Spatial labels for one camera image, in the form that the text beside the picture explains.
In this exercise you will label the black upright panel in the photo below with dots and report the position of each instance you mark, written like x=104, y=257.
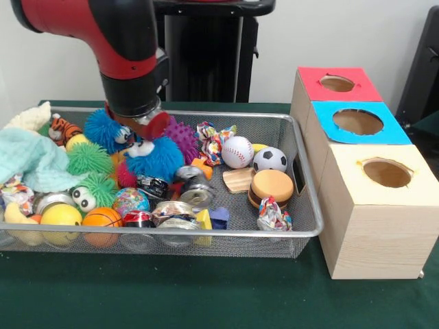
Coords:
x=425, y=68

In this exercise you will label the purple spiky toy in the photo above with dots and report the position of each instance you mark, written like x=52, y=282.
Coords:
x=184, y=138

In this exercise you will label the yellow toy banana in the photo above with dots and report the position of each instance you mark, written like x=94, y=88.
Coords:
x=259, y=147

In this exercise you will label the dark green table cloth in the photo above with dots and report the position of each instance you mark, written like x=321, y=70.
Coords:
x=206, y=295

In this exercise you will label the yellow smiley ball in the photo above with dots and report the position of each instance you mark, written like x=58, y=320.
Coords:
x=60, y=218

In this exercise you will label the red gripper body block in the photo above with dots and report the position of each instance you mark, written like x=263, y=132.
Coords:
x=152, y=126

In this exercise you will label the plain blue spiky ball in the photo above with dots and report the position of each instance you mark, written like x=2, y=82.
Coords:
x=103, y=131

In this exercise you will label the crushed shiny silver can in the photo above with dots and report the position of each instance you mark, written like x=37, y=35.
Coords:
x=51, y=201

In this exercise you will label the small blue globe ball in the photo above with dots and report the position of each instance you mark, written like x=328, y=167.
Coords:
x=130, y=201

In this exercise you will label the small orange basketball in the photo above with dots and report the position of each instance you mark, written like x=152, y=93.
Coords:
x=101, y=219

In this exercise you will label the large green spiky ball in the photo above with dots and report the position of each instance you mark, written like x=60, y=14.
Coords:
x=89, y=157

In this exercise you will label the white baseball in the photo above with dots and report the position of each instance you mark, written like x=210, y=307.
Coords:
x=237, y=151

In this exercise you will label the wooden box with three holes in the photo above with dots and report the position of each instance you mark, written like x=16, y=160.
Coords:
x=370, y=240

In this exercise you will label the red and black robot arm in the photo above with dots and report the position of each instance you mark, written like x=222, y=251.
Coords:
x=116, y=41

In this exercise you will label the light green spiky ball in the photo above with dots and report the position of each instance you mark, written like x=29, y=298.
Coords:
x=100, y=190

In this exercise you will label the striped orange tiger toy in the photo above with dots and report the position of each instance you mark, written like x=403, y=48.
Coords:
x=63, y=129

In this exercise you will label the small yellow rubber duck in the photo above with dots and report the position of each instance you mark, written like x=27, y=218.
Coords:
x=17, y=214

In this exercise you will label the small soccer ball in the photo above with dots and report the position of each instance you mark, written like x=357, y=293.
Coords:
x=269, y=160

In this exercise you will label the cream yellow knitted cloth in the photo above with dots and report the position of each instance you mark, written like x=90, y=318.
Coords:
x=31, y=116

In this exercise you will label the black drink can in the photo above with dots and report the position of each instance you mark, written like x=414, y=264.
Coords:
x=197, y=192

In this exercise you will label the silver drink can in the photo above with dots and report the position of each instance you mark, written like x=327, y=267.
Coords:
x=175, y=218

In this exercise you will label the shallow clear mesh bin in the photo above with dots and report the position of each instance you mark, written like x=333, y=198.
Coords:
x=302, y=205

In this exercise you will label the pale blue waffle cloth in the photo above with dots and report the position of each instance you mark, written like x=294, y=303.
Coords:
x=31, y=159

